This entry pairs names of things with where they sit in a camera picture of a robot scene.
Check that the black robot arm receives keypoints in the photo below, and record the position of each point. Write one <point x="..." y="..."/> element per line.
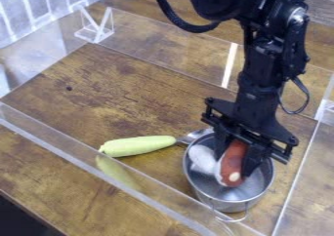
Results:
<point x="273" y="26"/>

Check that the clear acrylic front barrier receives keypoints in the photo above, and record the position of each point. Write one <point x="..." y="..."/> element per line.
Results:
<point x="86" y="193"/>

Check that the clear acrylic right barrier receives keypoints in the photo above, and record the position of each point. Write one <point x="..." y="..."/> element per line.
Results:
<point x="307" y="213"/>

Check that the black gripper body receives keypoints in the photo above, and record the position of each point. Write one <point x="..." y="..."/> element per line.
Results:
<point x="249" y="119"/>

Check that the green handled spoon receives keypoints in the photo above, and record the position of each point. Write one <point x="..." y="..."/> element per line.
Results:
<point x="132" y="146"/>

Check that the clear acrylic barrier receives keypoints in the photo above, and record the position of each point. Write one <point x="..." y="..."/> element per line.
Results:
<point x="307" y="213"/>
<point x="86" y="193"/>

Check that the silver pot with handles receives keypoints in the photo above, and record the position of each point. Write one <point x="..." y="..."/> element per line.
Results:
<point x="219" y="198"/>

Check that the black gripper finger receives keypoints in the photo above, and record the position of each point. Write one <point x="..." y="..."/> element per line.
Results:
<point x="221" y="139"/>
<point x="257" y="152"/>

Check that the red and white toy mushroom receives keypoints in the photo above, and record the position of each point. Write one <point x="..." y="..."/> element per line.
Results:
<point x="225" y="168"/>

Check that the clear acrylic triangle bracket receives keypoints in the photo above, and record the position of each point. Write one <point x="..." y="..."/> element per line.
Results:
<point x="94" y="32"/>

